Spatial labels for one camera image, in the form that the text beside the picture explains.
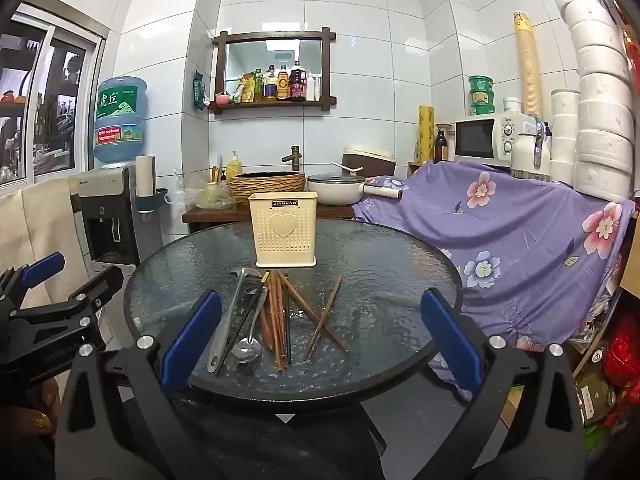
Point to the narrow stack of white bowls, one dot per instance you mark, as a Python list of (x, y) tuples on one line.
[(565, 135)]

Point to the wooden counter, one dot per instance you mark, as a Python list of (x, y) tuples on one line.
[(215, 216)]

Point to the red plastic bag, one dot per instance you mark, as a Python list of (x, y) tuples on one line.
[(622, 355)]

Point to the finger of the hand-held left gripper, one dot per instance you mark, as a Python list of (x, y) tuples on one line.
[(44, 266), (95, 285)]

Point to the wide stacks of white bowls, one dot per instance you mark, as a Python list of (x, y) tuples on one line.
[(597, 90)]

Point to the white microwave oven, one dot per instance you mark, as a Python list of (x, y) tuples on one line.
[(492, 140)]

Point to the blue water jug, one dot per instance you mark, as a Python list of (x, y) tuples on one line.
[(120, 120)]

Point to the red hanging decoration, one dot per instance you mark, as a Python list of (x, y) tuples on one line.
[(631, 45)]

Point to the person's left hand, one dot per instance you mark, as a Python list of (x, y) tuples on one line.
[(30, 410)]

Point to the green cap oil bottle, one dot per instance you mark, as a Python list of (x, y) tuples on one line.
[(258, 86)]

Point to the yellow dish soap bottle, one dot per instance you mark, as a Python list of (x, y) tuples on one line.
[(234, 167)]

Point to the teal cup holder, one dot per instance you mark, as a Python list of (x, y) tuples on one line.
[(150, 202)]

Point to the small white container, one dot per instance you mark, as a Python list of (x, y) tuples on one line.
[(512, 105)]

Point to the yellow roll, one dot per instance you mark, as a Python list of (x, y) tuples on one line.
[(426, 132)]

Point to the blue toothbrush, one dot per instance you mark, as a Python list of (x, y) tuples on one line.
[(218, 162)]

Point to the white rice paddle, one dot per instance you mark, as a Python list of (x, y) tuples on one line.
[(345, 166)]

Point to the bundle of wooden chopsticks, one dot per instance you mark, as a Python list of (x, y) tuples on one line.
[(277, 320)]

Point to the yellow snack packets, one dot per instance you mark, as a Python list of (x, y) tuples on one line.
[(244, 90)]

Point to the pink bowl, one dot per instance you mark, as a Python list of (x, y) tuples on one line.
[(222, 98)]

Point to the white kettle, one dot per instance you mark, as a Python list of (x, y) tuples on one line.
[(527, 155)]

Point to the window with grey frame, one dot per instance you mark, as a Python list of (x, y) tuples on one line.
[(45, 85)]

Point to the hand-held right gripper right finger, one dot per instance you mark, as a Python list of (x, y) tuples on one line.
[(450, 342)]

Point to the white pot with glass lid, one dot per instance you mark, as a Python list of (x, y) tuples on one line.
[(335, 192)]

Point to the dark wooden wall shelf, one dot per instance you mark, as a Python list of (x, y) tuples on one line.
[(272, 105)]

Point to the beige cloth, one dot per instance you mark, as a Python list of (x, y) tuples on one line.
[(35, 240)]

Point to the bronze faucet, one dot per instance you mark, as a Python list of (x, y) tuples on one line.
[(295, 157)]

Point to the woven pattern basin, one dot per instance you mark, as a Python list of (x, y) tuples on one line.
[(265, 190)]

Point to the cardboard box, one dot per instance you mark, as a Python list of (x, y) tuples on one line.
[(630, 260)]

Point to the green hanging packet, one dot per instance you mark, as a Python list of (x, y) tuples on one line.
[(200, 92)]

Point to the cream plastic utensil holder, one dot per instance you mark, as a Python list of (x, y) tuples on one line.
[(282, 230)]

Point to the grey water dispenser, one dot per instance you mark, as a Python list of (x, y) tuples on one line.
[(107, 220)]

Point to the white plastic bottle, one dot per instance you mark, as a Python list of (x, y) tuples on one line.
[(311, 87)]

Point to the stainless steel spoon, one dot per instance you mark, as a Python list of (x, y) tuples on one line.
[(246, 351)]

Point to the white and brown rice cooker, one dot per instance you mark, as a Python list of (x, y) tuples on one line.
[(370, 157)]

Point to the dark soy sauce bottle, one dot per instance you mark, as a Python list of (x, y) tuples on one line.
[(297, 81)]

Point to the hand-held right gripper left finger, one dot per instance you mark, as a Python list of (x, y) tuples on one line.
[(192, 345)]

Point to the clear plastic bag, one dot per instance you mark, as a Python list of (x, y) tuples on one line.
[(212, 197)]

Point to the purple floral cloth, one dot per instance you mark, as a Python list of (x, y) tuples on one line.
[(500, 240)]

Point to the brown glass bottle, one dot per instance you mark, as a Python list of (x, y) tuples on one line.
[(440, 146)]

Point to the white paper cup tube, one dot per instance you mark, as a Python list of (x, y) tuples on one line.
[(145, 175)]

